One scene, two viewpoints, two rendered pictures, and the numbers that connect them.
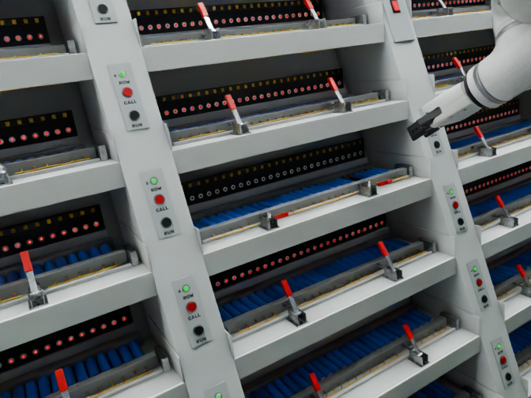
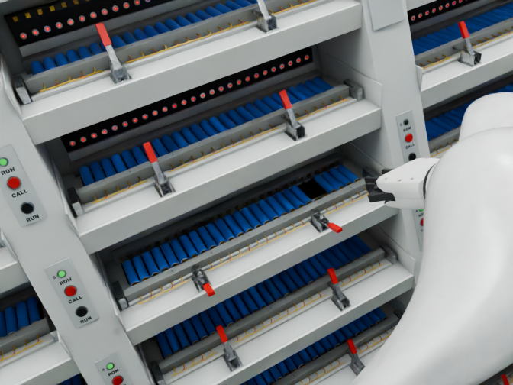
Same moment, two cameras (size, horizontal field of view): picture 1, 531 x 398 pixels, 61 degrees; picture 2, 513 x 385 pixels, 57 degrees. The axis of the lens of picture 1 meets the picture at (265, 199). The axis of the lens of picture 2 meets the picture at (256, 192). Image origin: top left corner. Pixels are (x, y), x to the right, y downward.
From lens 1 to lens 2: 52 cm
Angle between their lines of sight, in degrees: 24
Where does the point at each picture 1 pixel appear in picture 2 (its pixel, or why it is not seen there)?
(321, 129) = (265, 168)
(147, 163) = (51, 255)
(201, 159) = (117, 234)
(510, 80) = not seen: hidden behind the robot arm
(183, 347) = not seen: outside the picture
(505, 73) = not seen: hidden behind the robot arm
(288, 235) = (221, 292)
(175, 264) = (97, 347)
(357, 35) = (321, 29)
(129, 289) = (52, 375)
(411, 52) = (396, 39)
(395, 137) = (366, 137)
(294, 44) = (231, 63)
